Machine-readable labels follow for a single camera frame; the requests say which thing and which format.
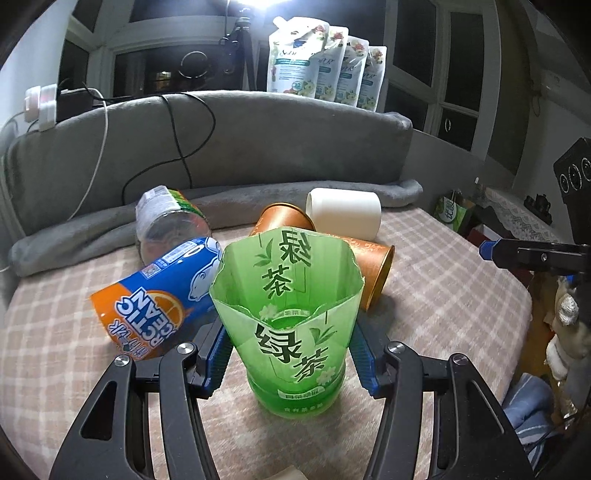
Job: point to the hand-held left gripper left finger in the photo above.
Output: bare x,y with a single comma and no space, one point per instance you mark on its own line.
216,365

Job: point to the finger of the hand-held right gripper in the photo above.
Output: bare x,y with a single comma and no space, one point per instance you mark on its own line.
531,254

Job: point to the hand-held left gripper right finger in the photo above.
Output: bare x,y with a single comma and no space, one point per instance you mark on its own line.
365,367

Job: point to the green cut bottle cup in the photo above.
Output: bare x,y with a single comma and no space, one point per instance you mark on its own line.
277,364

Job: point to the blue and orange cut bottle cup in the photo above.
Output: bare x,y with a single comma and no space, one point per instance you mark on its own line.
152,295

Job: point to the orange paper cup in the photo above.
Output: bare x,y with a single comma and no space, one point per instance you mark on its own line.
281,219
374,267

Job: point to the clear cut bottle cup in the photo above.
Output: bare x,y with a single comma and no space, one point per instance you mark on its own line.
166,226

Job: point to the white cup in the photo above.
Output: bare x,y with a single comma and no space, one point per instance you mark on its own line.
344,212

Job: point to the white lace cloth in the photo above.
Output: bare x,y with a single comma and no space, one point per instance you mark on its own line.
512,212

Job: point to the white plush toy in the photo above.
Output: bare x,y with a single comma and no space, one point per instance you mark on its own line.
565,323

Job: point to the green tissue box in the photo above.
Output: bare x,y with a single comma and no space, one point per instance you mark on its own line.
451,213

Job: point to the black speaker box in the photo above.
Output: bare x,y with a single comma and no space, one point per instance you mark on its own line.
575,170

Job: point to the plaid bedsheet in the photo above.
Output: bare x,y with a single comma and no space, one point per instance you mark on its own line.
438,300

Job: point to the blue striped cloth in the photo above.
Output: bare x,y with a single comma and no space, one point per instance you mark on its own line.
526,406

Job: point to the grey blanket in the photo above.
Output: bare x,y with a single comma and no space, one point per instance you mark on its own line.
277,147

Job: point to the black power adapter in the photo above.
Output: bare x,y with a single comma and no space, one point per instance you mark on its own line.
78,105

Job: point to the large white refill pouch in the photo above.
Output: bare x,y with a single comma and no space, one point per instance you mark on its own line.
293,60

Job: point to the white power strip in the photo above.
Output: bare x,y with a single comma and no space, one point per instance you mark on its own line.
40,104

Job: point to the black tripod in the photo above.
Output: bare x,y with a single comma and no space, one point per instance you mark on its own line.
242,50

